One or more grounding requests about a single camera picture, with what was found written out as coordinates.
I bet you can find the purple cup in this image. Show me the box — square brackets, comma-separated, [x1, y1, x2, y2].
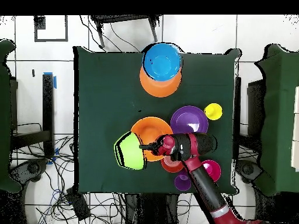
[173, 169, 192, 192]

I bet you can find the small red-orange bowl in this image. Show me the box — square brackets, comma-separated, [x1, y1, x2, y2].
[160, 155, 185, 174]

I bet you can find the green bowl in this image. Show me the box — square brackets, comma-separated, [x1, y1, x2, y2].
[113, 131, 147, 170]

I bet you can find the yellow cup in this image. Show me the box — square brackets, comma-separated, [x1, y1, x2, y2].
[203, 103, 224, 121]

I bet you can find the pink bowl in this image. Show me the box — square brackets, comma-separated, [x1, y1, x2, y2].
[201, 159, 222, 183]

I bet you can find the dark green tablecloth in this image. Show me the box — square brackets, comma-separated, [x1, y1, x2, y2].
[73, 45, 241, 195]

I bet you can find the black beam with blue tape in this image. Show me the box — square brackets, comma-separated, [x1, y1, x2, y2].
[10, 72, 57, 159]

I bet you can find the black power strip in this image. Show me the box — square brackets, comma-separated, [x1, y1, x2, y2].
[65, 187, 91, 221]

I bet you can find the opaque blue bowl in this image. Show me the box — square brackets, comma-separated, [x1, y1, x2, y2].
[142, 43, 182, 82]

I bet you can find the wide purple bowl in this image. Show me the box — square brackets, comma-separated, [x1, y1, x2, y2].
[170, 105, 209, 135]

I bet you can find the black metal stand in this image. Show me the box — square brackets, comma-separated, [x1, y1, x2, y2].
[89, 15, 162, 48]

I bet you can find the neighbouring green table cloth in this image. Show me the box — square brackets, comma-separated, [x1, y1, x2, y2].
[253, 44, 299, 197]
[0, 39, 23, 193]

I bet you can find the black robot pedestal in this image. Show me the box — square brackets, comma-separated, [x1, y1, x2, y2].
[123, 193, 180, 224]

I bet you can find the bundle of floor cables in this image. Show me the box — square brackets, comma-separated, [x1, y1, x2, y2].
[11, 122, 127, 224]

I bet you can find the large orange bowl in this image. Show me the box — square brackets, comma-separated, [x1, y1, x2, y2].
[139, 66, 182, 98]
[130, 116, 174, 162]

